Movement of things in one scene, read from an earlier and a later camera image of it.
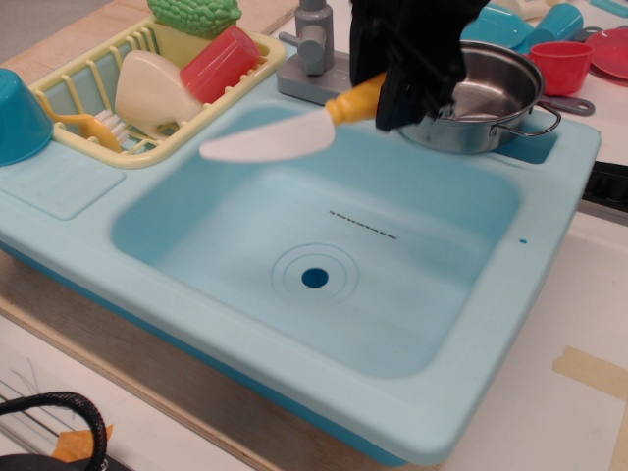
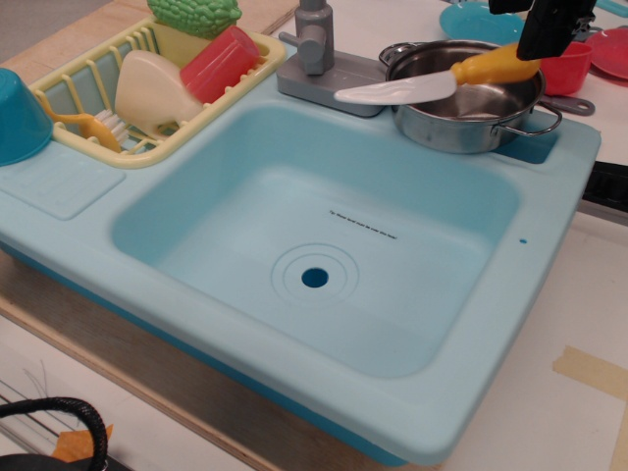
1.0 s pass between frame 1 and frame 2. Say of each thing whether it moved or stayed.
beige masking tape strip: stayed
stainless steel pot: stayed
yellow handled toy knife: moved
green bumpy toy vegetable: stayed
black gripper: moved
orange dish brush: stayed
